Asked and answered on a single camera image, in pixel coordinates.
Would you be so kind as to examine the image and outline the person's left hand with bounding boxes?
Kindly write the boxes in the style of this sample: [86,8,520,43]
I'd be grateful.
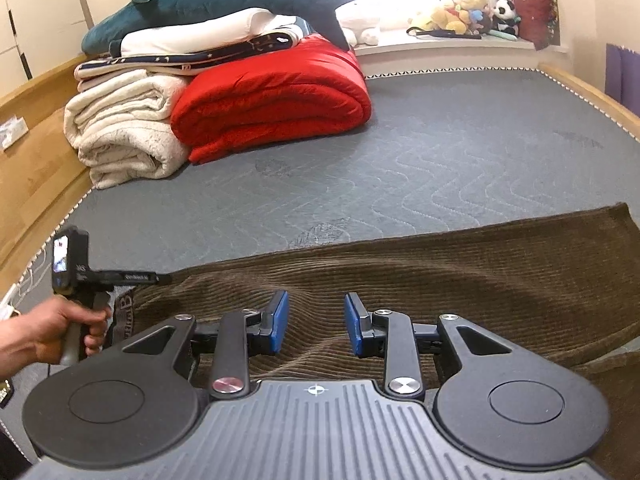
[0,296,112,380]

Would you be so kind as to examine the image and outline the cream folded blanket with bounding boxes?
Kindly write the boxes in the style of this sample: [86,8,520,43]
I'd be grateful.
[63,70,190,190]

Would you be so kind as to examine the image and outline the grey quilted mattress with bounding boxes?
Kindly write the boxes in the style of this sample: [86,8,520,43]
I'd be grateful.
[0,68,640,466]

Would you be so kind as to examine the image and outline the navy patterned folded sheet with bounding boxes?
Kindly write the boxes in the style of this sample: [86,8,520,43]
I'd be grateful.
[74,28,300,81]

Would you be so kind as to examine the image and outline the red folded blanket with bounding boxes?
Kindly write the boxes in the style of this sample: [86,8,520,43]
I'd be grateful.
[170,35,372,164]

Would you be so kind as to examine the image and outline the white wardrobe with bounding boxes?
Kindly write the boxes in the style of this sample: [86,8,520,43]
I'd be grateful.
[1,0,88,96]

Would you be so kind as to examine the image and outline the white folded bedding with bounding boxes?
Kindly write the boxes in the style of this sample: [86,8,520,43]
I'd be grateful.
[108,8,303,56]

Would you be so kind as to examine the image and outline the yellow bear plush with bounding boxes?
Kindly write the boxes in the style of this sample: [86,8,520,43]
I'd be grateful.
[407,0,492,38]

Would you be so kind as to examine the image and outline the blue shark plush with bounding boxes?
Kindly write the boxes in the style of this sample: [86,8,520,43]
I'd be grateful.
[81,0,355,56]

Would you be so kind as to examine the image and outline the panda plush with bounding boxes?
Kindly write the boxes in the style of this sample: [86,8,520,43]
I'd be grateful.
[492,0,521,37]

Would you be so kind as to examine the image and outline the wooden bed frame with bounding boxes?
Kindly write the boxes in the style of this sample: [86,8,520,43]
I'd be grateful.
[1,67,639,307]

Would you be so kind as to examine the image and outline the purple wall pad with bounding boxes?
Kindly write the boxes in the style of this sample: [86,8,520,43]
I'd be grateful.
[605,44,640,115]

